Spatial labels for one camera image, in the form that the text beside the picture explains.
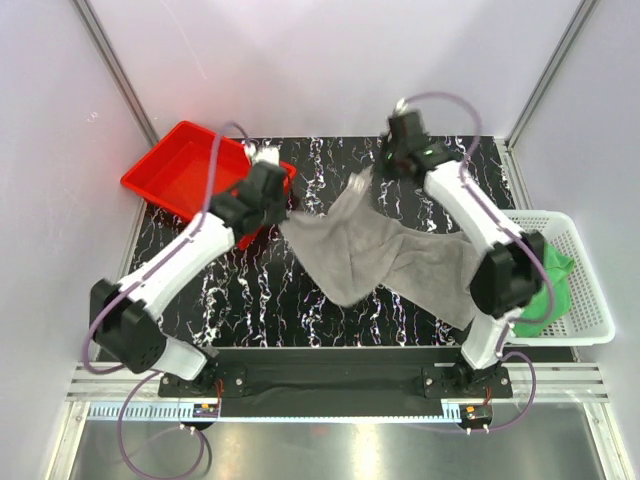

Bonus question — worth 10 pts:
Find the grey towel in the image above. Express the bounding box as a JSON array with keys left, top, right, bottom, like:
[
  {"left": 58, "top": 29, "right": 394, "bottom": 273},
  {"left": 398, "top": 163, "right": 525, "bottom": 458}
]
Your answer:
[{"left": 280, "top": 168, "right": 479, "bottom": 330}]

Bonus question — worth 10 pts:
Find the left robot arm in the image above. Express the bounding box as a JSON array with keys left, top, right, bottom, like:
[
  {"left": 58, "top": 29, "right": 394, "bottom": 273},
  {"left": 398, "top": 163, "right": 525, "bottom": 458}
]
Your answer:
[{"left": 88, "top": 161, "right": 288, "bottom": 396}]

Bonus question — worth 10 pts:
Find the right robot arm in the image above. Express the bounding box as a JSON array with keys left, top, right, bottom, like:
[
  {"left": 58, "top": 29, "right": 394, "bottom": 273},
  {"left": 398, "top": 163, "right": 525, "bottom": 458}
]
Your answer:
[{"left": 379, "top": 108, "right": 548, "bottom": 397}]

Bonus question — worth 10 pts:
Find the red plastic tray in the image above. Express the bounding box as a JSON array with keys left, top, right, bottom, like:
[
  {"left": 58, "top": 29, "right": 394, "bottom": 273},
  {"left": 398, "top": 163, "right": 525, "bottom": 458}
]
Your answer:
[{"left": 121, "top": 121, "right": 296, "bottom": 254}]

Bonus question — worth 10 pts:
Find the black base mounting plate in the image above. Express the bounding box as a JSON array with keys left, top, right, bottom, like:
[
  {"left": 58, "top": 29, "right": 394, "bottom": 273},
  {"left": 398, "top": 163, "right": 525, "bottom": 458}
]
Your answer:
[{"left": 99, "top": 344, "right": 576, "bottom": 419}]

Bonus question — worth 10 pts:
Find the left connector board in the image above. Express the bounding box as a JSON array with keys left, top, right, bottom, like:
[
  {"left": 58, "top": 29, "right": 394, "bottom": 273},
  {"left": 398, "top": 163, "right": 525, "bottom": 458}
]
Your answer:
[{"left": 192, "top": 401, "right": 221, "bottom": 421}]

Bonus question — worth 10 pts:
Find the connector board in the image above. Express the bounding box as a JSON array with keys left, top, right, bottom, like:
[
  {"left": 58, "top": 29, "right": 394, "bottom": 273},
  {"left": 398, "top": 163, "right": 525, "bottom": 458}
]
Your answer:
[
  {"left": 192, "top": 401, "right": 221, "bottom": 421},
  {"left": 461, "top": 404, "right": 493, "bottom": 424}
]

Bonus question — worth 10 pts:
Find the right connector board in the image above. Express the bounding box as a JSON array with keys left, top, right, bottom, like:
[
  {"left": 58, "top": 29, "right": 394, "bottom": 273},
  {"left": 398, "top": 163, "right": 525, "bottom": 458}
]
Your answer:
[{"left": 461, "top": 404, "right": 493, "bottom": 424}]

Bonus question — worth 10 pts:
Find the green towel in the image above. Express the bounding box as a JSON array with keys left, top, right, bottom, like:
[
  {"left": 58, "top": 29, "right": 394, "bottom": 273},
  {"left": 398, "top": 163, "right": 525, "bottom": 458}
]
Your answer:
[{"left": 513, "top": 243, "right": 575, "bottom": 338}]

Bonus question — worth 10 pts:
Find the white perforated basket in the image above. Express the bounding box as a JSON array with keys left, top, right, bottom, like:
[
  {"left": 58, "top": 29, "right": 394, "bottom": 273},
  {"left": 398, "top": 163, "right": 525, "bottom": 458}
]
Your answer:
[{"left": 505, "top": 210, "right": 615, "bottom": 347}]

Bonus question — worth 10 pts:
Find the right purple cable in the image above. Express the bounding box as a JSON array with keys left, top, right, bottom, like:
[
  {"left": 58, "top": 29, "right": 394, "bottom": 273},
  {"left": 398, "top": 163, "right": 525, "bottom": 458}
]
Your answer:
[{"left": 399, "top": 91, "right": 556, "bottom": 431}]

